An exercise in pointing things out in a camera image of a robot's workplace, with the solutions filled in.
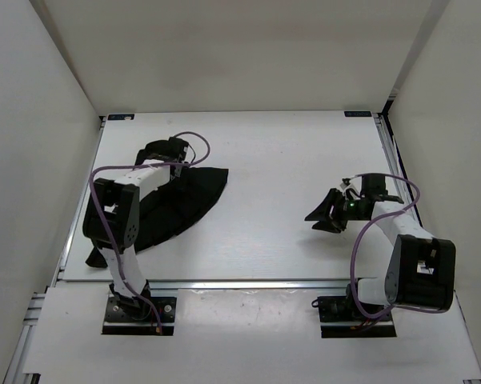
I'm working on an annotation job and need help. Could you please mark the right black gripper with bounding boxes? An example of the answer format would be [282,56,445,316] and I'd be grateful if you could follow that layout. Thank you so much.
[304,187,368,234]

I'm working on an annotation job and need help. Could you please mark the black pleated skirt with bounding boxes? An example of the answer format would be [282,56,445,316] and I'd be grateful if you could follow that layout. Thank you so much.
[84,166,230,270]

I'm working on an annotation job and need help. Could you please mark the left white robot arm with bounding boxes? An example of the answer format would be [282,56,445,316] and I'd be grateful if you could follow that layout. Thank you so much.
[82,134,200,320]

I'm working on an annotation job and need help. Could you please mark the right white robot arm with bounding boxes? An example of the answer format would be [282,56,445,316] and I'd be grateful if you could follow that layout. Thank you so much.
[305,173,456,320]

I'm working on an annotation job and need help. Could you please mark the left blue corner label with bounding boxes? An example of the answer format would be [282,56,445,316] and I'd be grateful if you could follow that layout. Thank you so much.
[107,114,134,121]

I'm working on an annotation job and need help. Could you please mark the blue corner label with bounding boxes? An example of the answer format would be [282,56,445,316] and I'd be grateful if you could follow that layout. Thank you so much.
[344,110,372,118]
[107,114,134,121]

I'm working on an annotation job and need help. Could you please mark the right blue corner label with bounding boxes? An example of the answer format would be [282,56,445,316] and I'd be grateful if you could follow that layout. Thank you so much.
[344,110,372,118]

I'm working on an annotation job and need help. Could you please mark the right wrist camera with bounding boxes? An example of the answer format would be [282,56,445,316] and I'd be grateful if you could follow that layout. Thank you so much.
[361,174,403,204]

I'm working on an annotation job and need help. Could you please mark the right aluminium frame rail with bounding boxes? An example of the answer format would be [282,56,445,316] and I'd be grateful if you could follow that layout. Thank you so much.
[374,113,415,204]

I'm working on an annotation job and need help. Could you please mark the aluminium frame rail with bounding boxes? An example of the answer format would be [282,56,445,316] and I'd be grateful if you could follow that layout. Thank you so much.
[374,113,415,204]
[50,278,385,293]

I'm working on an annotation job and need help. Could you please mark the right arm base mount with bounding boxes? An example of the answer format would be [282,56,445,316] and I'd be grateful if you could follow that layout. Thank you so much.
[311,296,397,339]

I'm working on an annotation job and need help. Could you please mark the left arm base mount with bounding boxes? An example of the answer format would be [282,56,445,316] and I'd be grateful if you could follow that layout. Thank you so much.
[102,295,177,336]

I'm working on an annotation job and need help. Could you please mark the front aluminium frame rail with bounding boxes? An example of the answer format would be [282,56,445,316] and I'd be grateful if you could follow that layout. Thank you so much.
[50,278,385,293]

